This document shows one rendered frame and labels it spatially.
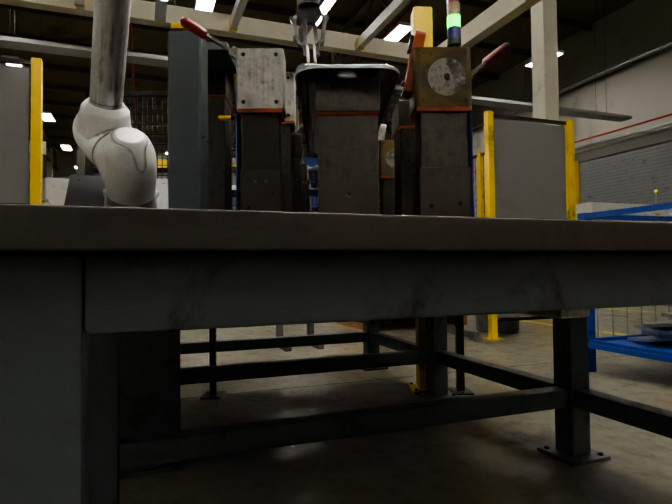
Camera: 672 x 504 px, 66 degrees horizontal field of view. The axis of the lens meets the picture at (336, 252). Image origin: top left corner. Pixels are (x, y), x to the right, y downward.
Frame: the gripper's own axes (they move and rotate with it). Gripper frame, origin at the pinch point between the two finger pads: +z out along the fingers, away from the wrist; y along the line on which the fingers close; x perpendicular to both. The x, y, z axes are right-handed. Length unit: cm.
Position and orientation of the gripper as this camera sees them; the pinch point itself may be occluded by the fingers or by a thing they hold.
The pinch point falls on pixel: (311, 56)
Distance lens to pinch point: 179.8
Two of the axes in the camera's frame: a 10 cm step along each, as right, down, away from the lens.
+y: 10.0, -0.6, -0.3
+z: 0.6, 10.0, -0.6
